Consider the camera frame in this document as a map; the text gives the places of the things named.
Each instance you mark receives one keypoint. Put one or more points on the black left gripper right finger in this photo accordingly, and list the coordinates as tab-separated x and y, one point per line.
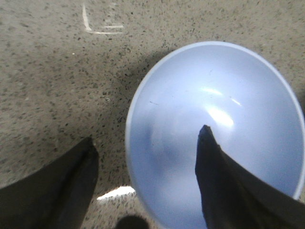
234	198

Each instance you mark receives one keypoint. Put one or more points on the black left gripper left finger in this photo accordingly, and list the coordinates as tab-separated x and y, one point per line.
55	197

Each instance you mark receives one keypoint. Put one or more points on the blue bowl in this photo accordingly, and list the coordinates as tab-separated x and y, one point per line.
254	115

